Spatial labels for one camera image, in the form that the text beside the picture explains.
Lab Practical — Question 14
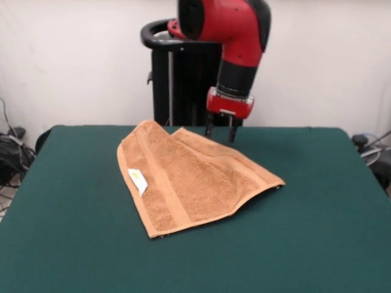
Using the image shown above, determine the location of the dark green tablecloth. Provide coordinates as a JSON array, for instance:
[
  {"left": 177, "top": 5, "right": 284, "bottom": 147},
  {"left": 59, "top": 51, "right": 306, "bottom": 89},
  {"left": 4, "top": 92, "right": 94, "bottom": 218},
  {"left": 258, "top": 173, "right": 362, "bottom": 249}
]
[{"left": 0, "top": 124, "right": 391, "bottom": 293}]

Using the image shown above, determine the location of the tan terry towel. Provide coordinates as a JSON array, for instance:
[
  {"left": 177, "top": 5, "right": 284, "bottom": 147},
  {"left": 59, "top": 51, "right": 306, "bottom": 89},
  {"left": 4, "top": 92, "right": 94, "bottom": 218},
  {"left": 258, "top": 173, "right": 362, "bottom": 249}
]
[{"left": 117, "top": 119, "right": 287, "bottom": 239}]

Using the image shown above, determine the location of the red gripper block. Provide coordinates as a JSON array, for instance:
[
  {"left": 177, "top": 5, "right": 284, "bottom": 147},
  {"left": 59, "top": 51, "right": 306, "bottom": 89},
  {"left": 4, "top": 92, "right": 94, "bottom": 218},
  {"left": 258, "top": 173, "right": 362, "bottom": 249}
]
[{"left": 204, "top": 86, "right": 255, "bottom": 143}]

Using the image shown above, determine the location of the black cable tangle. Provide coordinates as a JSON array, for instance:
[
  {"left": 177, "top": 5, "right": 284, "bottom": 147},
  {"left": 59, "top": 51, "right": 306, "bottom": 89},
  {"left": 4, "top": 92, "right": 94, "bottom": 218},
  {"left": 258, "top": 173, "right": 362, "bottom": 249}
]
[{"left": 0, "top": 97, "right": 37, "bottom": 214}]

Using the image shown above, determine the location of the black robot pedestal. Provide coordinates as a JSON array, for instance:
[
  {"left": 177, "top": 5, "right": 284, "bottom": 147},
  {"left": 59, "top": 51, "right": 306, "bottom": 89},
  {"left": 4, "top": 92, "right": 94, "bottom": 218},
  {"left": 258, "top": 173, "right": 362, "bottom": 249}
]
[{"left": 140, "top": 18, "right": 245, "bottom": 128}]

